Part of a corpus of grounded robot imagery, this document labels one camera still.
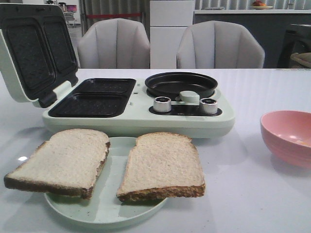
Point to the white bread slice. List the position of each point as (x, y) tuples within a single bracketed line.
[(162, 165), (69, 164)]

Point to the pink bowl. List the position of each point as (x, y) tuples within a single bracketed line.
[(287, 134)]

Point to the mint green sandwich maker lid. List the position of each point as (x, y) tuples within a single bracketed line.
[(36, 52)]

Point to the mint green breakfast maker base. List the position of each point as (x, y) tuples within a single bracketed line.
[(124, 107)]

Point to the left silver control knob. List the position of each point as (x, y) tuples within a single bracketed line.
[(162, 104)]

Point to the silver control knob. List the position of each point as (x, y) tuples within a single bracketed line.
[(208, 106), (162, 104)]

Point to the black round frying pan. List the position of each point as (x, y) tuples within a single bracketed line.
[(170, 84)]

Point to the right silver control knob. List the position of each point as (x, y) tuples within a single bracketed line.
[(208, 106)]

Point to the left grey upholstered chair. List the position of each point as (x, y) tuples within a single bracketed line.
[(115, 44)]

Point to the grey upholstered chair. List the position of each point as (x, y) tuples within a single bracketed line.
[(115, 44), (218, 44)]

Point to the right grey upholstered chair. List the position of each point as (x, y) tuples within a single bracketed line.
[(218, 44)]

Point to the white refrigerator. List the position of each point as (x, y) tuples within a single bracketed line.
[(168, 21)]

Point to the mint green round plate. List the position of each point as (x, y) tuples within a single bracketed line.
[(104, 210)]

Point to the red barrier belt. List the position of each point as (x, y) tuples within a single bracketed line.
[(126, 15)]

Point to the fruit bowl on counter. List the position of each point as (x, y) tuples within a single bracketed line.
[(260, 5)]

